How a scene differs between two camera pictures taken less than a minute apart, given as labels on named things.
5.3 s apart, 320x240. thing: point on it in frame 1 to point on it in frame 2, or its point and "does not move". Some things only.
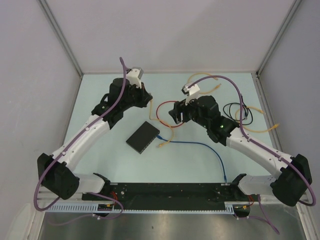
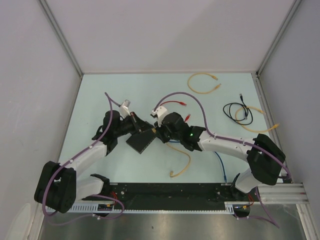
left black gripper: (145, 97) to (138, 124)
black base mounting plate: (171, 196) does not move
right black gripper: (179, 107) to (159, 133)
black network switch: (142, 137) does not move
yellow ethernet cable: (163, 122) to (154, 130)
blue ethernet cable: (224, 176) does not move
